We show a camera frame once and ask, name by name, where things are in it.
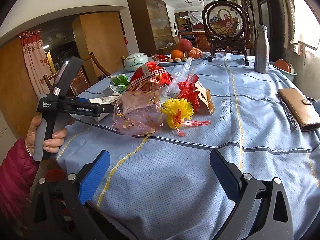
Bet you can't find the glass door wooden cabinet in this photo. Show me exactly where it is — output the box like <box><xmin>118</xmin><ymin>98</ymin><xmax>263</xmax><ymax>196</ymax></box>
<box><xmin>127</xmin><ymin>0</ymin><xmax>177</xmax><ymax>56</ymax></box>

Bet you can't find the red apple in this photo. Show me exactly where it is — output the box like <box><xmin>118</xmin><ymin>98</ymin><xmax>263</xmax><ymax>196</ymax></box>
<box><xmin>178</xmin><ymin>39</ymin><xmax>193</xmax><ymax>52</ymax></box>

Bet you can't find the red ribbon pompom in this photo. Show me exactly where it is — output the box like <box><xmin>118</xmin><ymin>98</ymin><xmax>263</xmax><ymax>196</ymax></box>
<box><xmin>176</xmin><ymin>74</ymin><xmax>200</xmax><ymax>112</ymax></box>

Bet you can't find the basin with orange plates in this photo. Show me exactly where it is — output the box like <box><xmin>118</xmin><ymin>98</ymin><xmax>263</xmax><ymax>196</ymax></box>
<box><xmin>270</xmin><ymin>59</ymin><xmax>297</xmax><ymax>82</ymax></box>

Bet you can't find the orange fruit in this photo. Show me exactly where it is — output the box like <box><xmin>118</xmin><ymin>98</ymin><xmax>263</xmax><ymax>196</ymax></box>
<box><xmin>171</xmin><ymin>49</ymin><xmax>184</xmax><ymax>60</ymax></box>

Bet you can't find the round embroidered table screen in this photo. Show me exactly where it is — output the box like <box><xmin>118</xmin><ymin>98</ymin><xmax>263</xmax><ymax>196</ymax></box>
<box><xmin>202</xmin><ymin>0</ymin><xmax>251</xmax><ymax>66</ymax></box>

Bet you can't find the green white snack wrapper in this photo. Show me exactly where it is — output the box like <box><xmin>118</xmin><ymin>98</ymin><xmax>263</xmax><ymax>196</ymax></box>
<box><xmin>103</xmin><ymin>73</ymin><xmax>129</xmax><ymax>96</ymax></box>

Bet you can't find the silver metal bottle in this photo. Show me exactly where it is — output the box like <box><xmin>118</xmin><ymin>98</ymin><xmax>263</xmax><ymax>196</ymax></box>
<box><xmin>254</xmin><ymin>24</ymin><xmax>270</xmax><ymax>74</ymax></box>

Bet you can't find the pink floral curtain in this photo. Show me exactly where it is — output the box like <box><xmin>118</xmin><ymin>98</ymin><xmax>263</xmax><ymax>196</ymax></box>
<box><xmin>19</xmin><ymin>29</ymin><xmax>52</xmax><ymax>98</ymax></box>

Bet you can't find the person's left hand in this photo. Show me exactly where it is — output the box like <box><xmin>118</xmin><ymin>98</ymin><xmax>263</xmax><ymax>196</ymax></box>
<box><xmin>24</xmin><ymin>113</ymin><xmax>75</xmax><ymax>157</ymax></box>

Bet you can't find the tan leather wallet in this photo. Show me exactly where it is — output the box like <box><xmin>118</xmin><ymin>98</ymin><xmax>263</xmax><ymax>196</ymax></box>
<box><xmin>278</xmin><ymin>88</ymin><xmax>319</xmax><ymax>132</ymax></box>

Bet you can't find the white ceramic lidded jar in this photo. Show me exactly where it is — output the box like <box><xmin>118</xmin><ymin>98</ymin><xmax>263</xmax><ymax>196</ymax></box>
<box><xmin>123</xmin><ymin>53</ymin><xmax>148</xmax><ymax>72</ymax></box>

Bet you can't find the red checkered snack bag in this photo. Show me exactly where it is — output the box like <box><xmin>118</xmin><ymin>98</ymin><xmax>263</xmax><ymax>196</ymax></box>
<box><xmin>125</xmin><ymin>61</ymin><xmax>172</xmax><ymax>92</ymax></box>

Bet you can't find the red jacket left forearm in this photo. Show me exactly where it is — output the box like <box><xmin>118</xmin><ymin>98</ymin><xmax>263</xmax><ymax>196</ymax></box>
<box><xmin>0</xmin><ymin>139</ymin><xmax>40</xmax><ymax>221</ymax></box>

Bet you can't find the brown gift paper bag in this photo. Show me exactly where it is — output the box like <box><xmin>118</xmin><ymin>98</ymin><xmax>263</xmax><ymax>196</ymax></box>
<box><xmin>195</xmin><ymin>81</ymin><xmax>215</xmax><ymax>115</ymax></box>

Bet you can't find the wooden armchair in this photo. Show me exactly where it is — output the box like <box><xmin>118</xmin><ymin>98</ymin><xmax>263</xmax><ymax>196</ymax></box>
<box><xmin>43</xmin><ymin>52</ymin><xmax>111</xmax><ymax>96</ymax></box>

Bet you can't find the pink translucent plastic bag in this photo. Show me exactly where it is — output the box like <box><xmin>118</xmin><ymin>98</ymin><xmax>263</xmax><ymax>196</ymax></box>
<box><xmin>112</xmin><ymin>89</ymin><xmax>163</xmax><ymax>135</ymax></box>

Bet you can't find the yellow ribbon pompom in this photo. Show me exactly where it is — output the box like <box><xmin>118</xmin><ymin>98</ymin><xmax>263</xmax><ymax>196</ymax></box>
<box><xmin>161</xmin><ymin>97</ymin><xmax>212</xmax><ymax>138</ymax></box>

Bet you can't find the blue fruit plate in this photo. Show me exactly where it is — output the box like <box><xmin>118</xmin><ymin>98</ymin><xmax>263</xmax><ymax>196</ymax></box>
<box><xmin>151</xmin><ymin>54</ymin><xmax>208</xmax><ymax>67</ymax></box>

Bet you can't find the red netted pomegranate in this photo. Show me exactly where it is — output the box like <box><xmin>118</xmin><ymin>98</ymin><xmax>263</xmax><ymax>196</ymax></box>
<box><xmin>186</xmin><ymin>47</ymin><xmax>203</xmax><ymax>59</ymax></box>

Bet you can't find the light wooden wardrobe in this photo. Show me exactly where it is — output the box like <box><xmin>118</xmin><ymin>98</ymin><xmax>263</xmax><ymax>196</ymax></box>
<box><xmin>72</xmin><ymin>12</ymin><xmax>128</xmax><ymax>85</ymax></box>

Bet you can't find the clear plastic bag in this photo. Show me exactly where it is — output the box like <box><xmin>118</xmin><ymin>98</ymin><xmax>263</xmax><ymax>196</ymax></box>
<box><xmin>161</xmin><ymin>57</ymin><xmax>192</xmax><ymax>97</ymax></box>

